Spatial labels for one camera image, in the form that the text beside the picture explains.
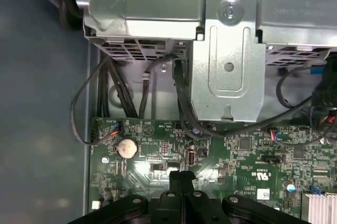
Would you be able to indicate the small blue connector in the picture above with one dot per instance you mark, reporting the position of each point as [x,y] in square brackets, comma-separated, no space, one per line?
[315,189]

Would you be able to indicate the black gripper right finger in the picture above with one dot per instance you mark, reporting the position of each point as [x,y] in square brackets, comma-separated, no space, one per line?
[194,205]

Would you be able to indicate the green motherboard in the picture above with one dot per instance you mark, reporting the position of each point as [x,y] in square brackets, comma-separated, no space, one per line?
[237,161]

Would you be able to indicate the silver coin battery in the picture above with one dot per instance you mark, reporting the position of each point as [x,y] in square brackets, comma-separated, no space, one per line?
[127,148]

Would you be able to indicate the silver finned heatsink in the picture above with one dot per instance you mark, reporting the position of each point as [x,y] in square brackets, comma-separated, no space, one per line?
[318,207]

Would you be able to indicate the silver topped capacitor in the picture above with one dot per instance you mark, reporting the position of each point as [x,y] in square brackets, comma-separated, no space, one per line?
[105,159]

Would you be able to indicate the square black chip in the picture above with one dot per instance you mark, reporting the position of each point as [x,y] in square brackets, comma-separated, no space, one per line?
[245,143]
[298,153]

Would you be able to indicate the blue cylindrical capacitor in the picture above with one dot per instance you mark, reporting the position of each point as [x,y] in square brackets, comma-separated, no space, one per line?
[291,187]

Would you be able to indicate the grey metal PC case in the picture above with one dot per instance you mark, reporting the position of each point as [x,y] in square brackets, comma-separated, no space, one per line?
[164,95]

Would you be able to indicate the white label sticker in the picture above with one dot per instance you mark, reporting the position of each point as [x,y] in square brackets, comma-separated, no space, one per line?
[263,194]

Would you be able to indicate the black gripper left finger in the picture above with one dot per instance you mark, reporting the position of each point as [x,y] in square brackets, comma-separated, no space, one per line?
[171,203]

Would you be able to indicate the silver cage screw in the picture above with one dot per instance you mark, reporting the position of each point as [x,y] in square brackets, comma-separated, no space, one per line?
[230,11]

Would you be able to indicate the internal USB port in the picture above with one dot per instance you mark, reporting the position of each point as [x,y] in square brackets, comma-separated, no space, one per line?
[190,157]

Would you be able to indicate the red and black connector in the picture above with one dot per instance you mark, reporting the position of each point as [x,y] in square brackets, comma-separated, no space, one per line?
[329,120]

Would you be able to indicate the small white connector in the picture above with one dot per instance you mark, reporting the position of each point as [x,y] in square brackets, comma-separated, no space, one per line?
[96,204]

